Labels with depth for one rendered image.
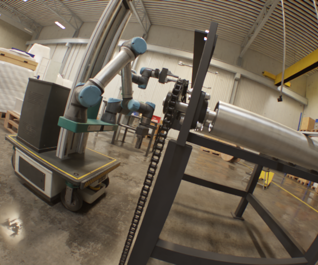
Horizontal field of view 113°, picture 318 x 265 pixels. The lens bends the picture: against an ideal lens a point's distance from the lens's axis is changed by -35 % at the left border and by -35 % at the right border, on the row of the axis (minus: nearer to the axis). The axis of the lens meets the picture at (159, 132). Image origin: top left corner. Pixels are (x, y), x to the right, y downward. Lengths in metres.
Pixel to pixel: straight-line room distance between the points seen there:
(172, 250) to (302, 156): 0.59
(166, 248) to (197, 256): 0.13
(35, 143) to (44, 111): 0.25
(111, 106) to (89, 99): 0.59
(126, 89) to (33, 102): 0.73
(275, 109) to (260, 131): 12.64
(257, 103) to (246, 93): 1.11
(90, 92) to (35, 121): 0.60
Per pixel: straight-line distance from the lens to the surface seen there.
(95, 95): 0.86
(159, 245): 0.68
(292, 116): 14.11
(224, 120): 0.49
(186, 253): 0.69
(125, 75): 1.12
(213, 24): 0.57
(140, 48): 1.00
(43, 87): 1.29
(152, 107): 1.09
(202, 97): 0.48
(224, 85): 11.89
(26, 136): 1.42
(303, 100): 14.33
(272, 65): 14.13
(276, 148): 0.58
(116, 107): 1.44
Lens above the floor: 0.79
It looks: 4 degrees down
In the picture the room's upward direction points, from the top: 17 degrees clockwise
